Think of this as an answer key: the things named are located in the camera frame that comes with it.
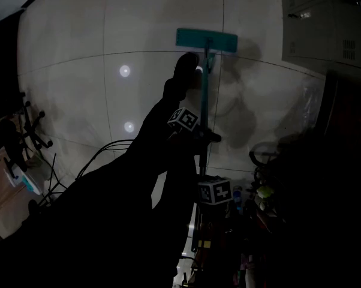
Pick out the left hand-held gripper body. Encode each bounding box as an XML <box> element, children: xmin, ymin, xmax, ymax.
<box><xmin>167</xmin><ymin>106</ymin><xmax>210</xmax><ymax>145</ymax></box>

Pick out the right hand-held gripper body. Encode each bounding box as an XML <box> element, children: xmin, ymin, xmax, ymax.
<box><xmin>197</xmin><ymin>176</ymin><xmax>233</xmax><ymax>206</ymax></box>

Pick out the teal mop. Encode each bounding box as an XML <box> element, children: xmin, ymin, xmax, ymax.
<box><xmin>175</xmin><ymin>28</ymin><xmax>239</xmax><ymax>178</ymax></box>

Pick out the person's left forearm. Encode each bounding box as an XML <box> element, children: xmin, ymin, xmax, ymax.
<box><xmin>141</xmin><ymin>129</ymin><xmax>204</xmax><ymax>203</ymax></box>

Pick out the black curved tube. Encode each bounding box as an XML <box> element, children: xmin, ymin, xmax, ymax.
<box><xmin>248</xmin><ymin>142</ymin><xmax>282</xmax><ymax>167</ymax></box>

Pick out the pale green white toy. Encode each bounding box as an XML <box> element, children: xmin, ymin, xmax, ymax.
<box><xmin>255</xmin><ymin>186</ymin><xmax>274</xmax><ymax>210</ymax></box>

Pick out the clear plastic sheet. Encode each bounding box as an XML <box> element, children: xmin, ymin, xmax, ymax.
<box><xmin>297</xmin><ymin>79</ymin><xmax>324</xmax><ymax>128</ymax></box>

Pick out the grey metal locker cabinet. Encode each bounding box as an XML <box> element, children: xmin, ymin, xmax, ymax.
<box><xmin>281</xmin><ymin>0</ymin><xmax>361</xmax><ymax>76</ymax></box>

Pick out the thin black stand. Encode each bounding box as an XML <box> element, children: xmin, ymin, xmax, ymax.
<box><xmin>38</xmin><ymin>153</ymin><xmax>68</xmax><ymax>206</ymax></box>

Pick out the white and teal container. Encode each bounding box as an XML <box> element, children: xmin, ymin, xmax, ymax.
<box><xmin>3</xmin><ymin>163</ymin><xmax>43</xmax><ymax>195</ymax></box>

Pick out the black office chair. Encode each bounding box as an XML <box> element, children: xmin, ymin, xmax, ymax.
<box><xmin>0</xmin><ymin>91</ymin><xmax>54</xmax><ymax>173</ymax></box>

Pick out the black cable bundle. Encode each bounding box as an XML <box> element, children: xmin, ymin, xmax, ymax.
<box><xmin>74</xmin><ymin>139</ymin><xmax>135</xmax><ymax>181</ymax></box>

